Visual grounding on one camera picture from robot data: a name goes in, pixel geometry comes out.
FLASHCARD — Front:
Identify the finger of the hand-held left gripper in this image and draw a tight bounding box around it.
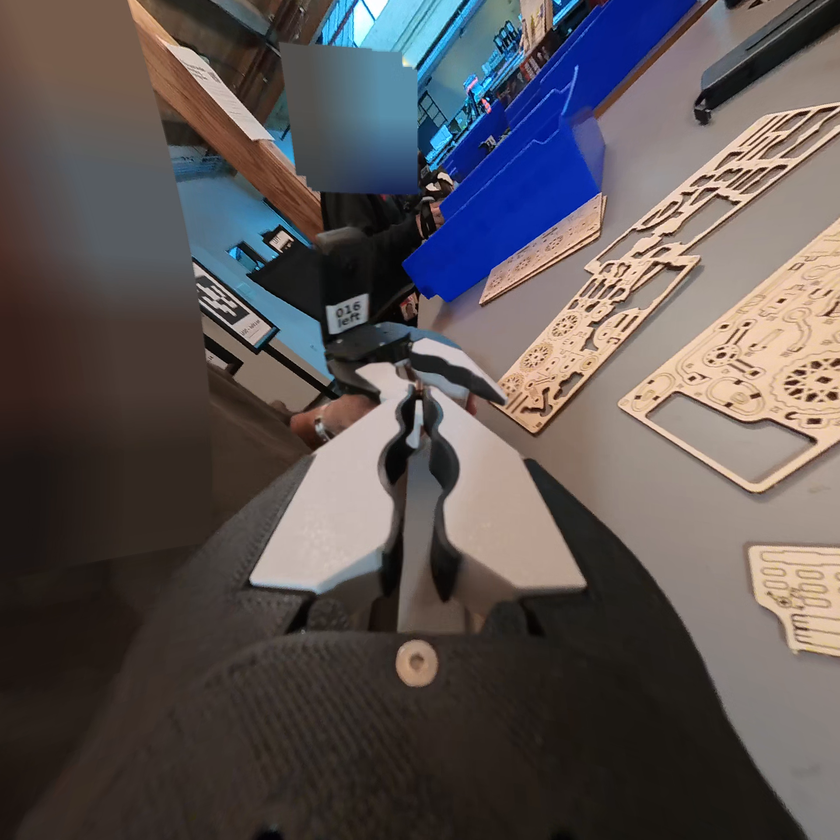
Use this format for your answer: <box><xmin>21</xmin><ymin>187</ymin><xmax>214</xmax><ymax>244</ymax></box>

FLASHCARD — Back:
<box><xmin>407</xmin><ymin>336</ymin><xmax>508</xmax><ymax>411</ymax></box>
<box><xmin>354</xmin><ymin>363</ymin><xmax>411</xmax><ymax>403</ymax></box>

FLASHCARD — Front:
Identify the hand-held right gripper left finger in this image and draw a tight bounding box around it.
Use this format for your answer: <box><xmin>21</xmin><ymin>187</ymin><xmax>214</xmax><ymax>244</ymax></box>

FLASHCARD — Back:
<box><xmin>248</xmin><ymin>386</ymin><xmax>424</xmax><ymax>618</ymax></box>

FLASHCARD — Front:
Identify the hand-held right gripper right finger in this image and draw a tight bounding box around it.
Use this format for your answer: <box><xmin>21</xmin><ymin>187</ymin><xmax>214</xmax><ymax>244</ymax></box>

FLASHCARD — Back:
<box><xmin>420</xmin><ymin>388</ymin><xmax>588</xmax><ymax>624</ymax></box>

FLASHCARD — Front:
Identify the grey desk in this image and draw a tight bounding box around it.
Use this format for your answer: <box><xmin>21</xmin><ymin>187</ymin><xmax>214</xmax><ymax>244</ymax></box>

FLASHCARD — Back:
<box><xmin>410</xmin><ymin>0</ymin><xmax>840</xmax><ymax>840</ymax></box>

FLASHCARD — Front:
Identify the person's left hand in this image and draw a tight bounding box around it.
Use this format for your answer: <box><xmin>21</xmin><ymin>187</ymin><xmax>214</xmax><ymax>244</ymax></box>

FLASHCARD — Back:
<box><xmin>289</xmin><ymin>394</ymin><xmax>388</xmax><ymax>454</ymax></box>

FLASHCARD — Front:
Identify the black white marker board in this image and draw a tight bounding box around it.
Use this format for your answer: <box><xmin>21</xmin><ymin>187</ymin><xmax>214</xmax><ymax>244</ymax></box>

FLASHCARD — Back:
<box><xmin>192</xmin><ymin>259</ymin><xmax>280</xmax><ymax>355</ymax></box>

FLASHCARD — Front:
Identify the stack of wooden puzzle sheets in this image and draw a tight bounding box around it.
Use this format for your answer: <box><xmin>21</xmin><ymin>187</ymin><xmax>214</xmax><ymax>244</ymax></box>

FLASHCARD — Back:
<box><xmin>479</xmin><ymin>193</ymin><xmax>608</xmax><ymax>307</ymax></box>

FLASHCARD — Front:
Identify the large blue plastic bin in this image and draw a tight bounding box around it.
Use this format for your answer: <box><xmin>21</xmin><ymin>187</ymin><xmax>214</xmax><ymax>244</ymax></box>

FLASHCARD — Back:
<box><xmin>402</xmin><ymin>118</ymin><xmax>606</xmax><ymax>303</ymax></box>

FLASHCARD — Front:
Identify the wooden puzzle sheet rectangular window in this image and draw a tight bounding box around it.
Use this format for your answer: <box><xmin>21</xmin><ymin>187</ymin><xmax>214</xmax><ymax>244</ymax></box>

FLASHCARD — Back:
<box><xmin>619</xmin><ymin>220</ymin><xmax>840</xmax><ymax>494</ymax></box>

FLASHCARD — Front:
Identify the wooden counter ledge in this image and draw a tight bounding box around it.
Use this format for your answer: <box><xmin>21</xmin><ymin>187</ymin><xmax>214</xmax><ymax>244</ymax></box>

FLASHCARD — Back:
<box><xmin>128</xmin><ymin>0</ymin><xmax>322</xmax><ymax>240</ymax></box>

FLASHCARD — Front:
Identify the wooden puzzle sheet irregular outline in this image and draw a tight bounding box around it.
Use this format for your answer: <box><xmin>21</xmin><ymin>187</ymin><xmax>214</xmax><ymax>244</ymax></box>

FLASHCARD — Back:
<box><xmin>495</xmin><ymin>100</ymin><xmax>840</xmax><ymax>435</ymax></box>

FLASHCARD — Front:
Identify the white paper notice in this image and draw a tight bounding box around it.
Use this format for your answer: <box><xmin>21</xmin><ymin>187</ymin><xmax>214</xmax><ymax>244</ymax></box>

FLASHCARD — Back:
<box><xmin>164</xmin><ymin>42</ymin><xmax>275</xmax><ymax>142</ymax></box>

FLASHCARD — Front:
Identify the small slotted wooden panel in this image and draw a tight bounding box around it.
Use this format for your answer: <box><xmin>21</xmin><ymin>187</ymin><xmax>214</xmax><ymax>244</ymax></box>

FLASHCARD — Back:
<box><xmin>747</xmin><ymin>543</ymin><xmax>840</xmax><ymax>657</ymax></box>

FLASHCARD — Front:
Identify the long blue plastic bin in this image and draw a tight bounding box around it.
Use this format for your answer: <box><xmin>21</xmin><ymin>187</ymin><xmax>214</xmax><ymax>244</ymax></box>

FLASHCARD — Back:
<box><xmin>525</xmin><ymin>0</ymin><xmax>698</xmax><ymax>119</ymax></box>

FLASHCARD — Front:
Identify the black plastic rail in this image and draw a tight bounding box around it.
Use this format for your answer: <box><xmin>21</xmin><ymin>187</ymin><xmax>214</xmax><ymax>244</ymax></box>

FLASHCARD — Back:
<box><xmin>694</xmin><ymin>0</ymin><xmax>840</xmax><ymax>126</ymax></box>

